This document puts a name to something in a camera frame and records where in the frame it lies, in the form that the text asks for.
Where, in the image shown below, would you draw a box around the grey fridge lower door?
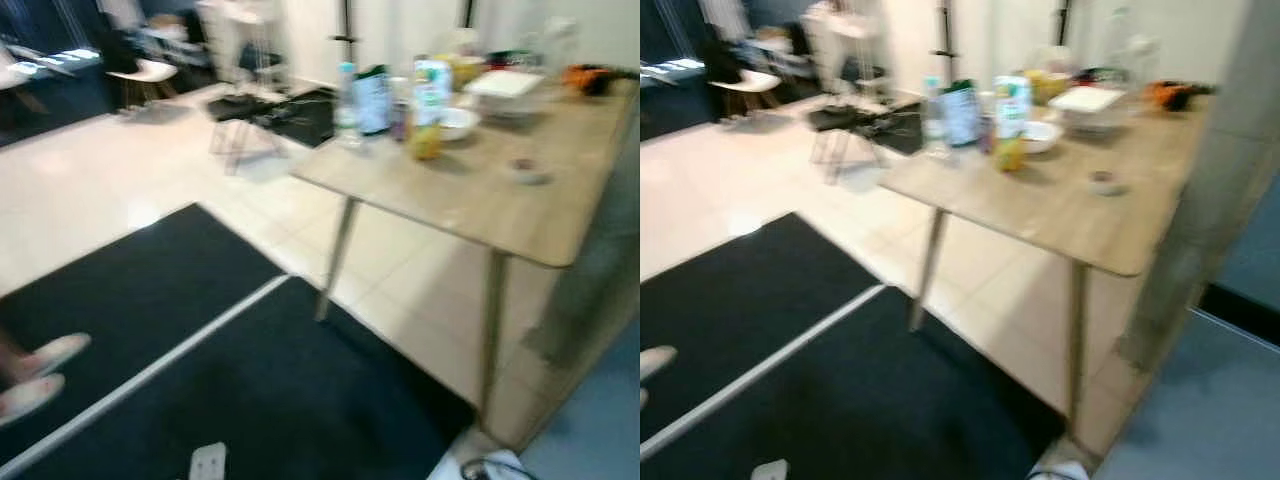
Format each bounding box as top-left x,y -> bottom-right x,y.
1092,285 -> 1280,480
518,318 -> 641,480

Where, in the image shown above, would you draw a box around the black floor mat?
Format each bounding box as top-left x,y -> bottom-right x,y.
640,212 -> 886,441
205,88 -> 339,149
640,288 -> 1069,480
0,203 -> 289,466
808,100 -> 936,156
0,278 -> 479,480

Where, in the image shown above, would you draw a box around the light wooden table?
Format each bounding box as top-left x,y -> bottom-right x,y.
880,85 -> 1216,436
290,72 -> 639,421

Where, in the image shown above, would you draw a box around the orange black item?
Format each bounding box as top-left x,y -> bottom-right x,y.
1148,80 -> 1206,113
562,63 -> 621,98

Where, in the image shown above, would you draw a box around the white shell chair wooden legs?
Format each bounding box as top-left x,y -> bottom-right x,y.
708,68 -> 784,119
110,58 -> 181,109

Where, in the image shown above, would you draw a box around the white lidded food container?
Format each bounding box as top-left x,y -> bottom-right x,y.
465,68 -> 546,116
1048,85 -> 1128,131

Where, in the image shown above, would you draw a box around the clear bottle white cap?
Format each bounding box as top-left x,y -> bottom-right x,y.
545,18 -> 579,73
1130,35 -> 1159,86

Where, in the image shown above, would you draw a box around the small white bowl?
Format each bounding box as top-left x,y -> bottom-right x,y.
1025,122 -> 1064,154
440,108 -> 483,141

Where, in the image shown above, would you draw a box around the clear tub yellow food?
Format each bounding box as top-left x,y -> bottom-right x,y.
1028,70 -> 1069,104
445,55 -> 486,89

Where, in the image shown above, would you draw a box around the green white food packet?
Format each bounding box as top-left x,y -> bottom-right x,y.
942,80 -> 981,149
355,65 -> 393,138

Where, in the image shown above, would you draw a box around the thin wire frame stand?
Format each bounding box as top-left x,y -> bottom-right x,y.
810,105 -> 886,186
208,95 -> 286,176

